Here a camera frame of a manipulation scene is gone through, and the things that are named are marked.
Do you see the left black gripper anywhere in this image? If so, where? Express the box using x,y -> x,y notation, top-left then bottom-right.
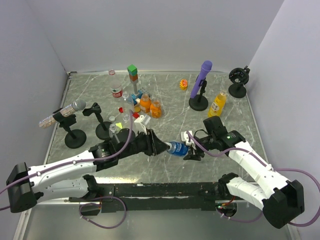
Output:
117,127 -> 170,159

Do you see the blue label water bottle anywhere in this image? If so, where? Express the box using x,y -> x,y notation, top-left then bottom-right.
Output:
166,141 -> 189,157

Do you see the clear plastic bottle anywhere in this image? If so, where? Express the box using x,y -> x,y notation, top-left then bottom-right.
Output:
109,123 -> 119,139

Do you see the yellow juice bottle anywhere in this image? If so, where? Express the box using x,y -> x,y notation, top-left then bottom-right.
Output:
207,90 -> 227,118

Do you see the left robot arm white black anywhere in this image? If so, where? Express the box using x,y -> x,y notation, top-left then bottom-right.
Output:
5,128 -> 170,213

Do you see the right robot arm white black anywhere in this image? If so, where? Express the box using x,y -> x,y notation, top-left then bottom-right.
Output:
180,116 -> 305,229

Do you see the short orange bottle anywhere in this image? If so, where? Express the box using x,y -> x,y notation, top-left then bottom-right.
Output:
150,100 -> 162,119

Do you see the tall orange bottle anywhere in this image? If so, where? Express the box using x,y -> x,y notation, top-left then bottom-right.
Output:
139,93 -> 151,113

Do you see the small clear bottle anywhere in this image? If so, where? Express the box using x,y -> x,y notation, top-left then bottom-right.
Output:
122,91 -> 134,106

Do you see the red label water bottle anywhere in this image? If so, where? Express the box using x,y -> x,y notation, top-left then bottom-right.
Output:
108,69 -> 123,98

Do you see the orange cap near bottles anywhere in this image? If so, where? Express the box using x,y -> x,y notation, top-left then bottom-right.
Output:
134,106 -> 141,113

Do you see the lime green block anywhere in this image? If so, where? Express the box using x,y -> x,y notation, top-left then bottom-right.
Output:
115,122 -> 124,129

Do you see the black microphone stand centre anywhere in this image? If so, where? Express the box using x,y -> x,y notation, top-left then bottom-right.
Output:
188,78 -> 209,112

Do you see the empty black microphone stand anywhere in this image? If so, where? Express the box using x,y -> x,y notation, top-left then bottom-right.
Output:
82,102 -> 112,140

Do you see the yellow orange toy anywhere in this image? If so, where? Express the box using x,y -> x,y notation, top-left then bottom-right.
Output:
179,79 -> 188,91

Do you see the colourful block tower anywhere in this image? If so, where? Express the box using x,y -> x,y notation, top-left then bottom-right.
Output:
127,64 -> 150,105

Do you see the black stand holding microphone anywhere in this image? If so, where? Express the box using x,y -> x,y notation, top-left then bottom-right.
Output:
53,108 -> 87,149

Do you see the silver glitter microphone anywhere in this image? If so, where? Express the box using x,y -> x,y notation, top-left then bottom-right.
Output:
38,98 -> 86,129

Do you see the purple microphone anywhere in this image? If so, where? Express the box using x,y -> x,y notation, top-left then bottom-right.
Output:
190,60 -> 213,99

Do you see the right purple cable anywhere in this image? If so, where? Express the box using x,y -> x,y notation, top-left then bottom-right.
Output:
186,131 -> 320,228

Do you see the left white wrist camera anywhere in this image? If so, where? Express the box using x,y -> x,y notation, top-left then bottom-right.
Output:
134,114 -> 151,134

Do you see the purple cable loop below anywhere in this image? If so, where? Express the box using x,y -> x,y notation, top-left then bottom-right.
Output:
78,196 -> 128,230

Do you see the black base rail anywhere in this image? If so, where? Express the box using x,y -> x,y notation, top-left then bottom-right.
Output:
69,182 -> 240,213

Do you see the black ring stand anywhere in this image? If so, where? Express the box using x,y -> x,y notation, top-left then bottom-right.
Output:
228,65 -> 250,99

